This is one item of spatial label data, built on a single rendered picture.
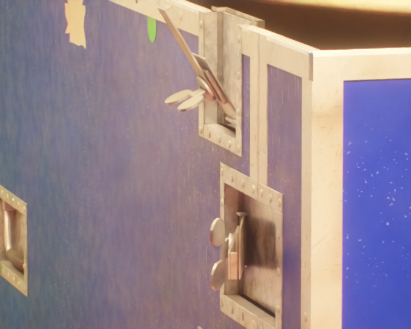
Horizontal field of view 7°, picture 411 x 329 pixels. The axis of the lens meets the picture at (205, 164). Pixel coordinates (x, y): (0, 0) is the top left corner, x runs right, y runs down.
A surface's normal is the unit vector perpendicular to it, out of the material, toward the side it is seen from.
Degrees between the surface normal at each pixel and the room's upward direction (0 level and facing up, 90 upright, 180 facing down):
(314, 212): 90
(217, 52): 90
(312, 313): 90
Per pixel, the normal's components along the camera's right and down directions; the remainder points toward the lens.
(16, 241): -0.96, 0.04
